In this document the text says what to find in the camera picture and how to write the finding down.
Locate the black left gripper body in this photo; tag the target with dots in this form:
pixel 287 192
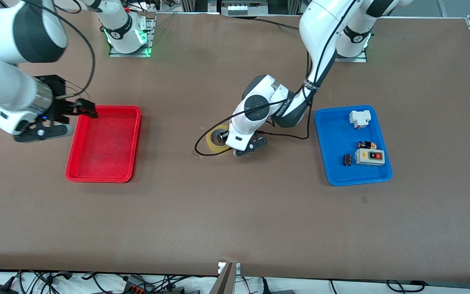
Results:
pixel 223 136

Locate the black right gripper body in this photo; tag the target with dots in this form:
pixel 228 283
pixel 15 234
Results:
pixel 59 102

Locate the yellowish clear tape roll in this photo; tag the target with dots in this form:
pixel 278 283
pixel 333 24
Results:
pixel 211 141

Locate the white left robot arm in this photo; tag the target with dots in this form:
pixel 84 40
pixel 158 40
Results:
pixel 320 24

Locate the brown tape patch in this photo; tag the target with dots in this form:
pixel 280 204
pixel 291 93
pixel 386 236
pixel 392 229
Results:
pixel 197 152

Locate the red plastic tray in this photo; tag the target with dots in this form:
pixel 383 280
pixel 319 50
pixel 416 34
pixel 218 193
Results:
pixel 104 143

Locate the blue plastic tray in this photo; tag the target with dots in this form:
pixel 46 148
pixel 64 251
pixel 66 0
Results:
pixel 341 134

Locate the black cylindrical capacitor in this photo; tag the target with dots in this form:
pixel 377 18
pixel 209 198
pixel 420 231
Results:
pixel 347 160

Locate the grey power strip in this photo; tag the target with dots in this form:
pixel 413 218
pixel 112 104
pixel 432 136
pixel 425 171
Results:
pixel 239 7

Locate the white circuit breaker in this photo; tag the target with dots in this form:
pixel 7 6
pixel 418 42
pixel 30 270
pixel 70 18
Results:
pixel 360 118

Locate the black orange push button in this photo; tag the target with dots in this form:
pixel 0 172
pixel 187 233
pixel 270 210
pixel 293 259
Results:
pixel 365 145

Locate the grey aluminium beam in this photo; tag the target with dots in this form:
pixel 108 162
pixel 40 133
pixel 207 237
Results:
pixel 222 283

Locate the black power adapter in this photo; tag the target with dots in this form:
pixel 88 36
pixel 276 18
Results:
pixel 2 288

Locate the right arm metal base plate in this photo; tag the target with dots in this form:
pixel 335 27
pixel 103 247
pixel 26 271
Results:
pixel 114 54

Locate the silver metal bracket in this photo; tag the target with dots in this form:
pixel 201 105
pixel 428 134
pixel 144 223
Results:
pixel 220 267

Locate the grey on-off switch box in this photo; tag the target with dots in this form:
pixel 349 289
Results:
pixel 369 157

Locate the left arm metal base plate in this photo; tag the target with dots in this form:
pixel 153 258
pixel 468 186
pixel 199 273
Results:
pixel 357 59

